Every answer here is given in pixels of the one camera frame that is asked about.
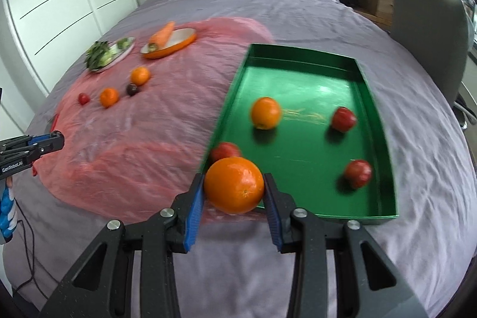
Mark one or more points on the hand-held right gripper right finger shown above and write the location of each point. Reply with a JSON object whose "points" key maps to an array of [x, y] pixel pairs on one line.
{"points": [[272, 217]]}

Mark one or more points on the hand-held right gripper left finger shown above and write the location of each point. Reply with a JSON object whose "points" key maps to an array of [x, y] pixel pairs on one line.
{"points": [[193, 217]]}

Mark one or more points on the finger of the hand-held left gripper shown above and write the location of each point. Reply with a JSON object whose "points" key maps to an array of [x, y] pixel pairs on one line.
{"points": [[41, 139], [50, 147]]}

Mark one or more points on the orange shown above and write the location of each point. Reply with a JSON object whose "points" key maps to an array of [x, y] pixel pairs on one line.
{"points": [[140, 76], [265, 113], [109, 97], [234, 184]]}

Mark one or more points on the red apple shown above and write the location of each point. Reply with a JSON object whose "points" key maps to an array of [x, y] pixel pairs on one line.
{"points": [[223, 151], [343, 118], [357, 172], [83, 99]]}

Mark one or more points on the green tray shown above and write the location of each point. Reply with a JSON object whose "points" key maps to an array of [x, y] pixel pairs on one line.
{"points": [[309, 154]]}

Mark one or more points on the dark plum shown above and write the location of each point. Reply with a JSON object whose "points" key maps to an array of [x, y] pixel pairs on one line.
{"points": [[132, 89]]}

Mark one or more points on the pink plastic sheet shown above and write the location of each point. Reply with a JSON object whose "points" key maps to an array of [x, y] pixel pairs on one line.
{"points": [[149, 139]]}

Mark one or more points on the leafy green vegetable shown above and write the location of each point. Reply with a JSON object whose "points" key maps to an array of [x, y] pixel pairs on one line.
{"points": [[98, 55]]}

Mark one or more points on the patterned white plate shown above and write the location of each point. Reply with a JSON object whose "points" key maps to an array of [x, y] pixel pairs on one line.
{"points": [[119, 59]]}

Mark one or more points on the carrot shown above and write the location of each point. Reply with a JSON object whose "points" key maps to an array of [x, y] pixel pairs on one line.
{"points": [[162, 35]]}

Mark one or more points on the orange-rimmed plate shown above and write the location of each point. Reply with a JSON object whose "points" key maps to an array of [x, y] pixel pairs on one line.
{"points": [[179, 38]]}

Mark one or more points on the grey chair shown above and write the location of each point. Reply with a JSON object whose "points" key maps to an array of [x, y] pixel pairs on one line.
{"points": [[425, 23]]}

